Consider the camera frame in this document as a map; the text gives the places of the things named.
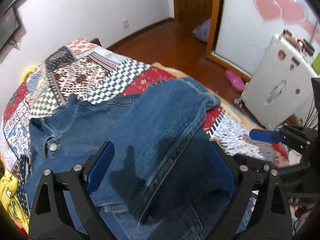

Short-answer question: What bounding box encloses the blue denim jacket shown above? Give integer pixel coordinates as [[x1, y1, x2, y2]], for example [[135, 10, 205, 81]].
[[24, 77, 236, 239]]

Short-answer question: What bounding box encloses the white mini fridge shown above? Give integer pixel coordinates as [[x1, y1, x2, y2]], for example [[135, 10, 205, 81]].
[[241, 34, 317, 129]]

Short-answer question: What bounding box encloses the yellow duck print blanket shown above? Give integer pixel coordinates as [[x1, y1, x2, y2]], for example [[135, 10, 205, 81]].
[[1, 66, 37, 235]]

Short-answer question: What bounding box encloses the pink slipper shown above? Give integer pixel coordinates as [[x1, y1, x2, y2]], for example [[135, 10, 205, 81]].
[[225, 70, 245, 93]]

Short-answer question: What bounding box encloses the heart patterned sliding door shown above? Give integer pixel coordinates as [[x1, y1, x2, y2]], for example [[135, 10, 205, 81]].
[[213, 0, 319, 75]]

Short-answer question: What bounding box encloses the purple cloth on floor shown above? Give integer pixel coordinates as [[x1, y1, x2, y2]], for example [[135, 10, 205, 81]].
[[193, 18, 211, 43]]

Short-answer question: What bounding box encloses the colourful patchwork bedspread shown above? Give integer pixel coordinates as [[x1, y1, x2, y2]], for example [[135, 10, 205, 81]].
[[0, 37, 291, 240]]

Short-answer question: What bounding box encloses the wall power socket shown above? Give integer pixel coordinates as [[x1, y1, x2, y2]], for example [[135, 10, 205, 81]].
[[123, 20, 129, 28]]

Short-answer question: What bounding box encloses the small black wall monitor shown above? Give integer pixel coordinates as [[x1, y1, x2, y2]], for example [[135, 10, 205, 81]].
[[0, 8, 20, 50]]

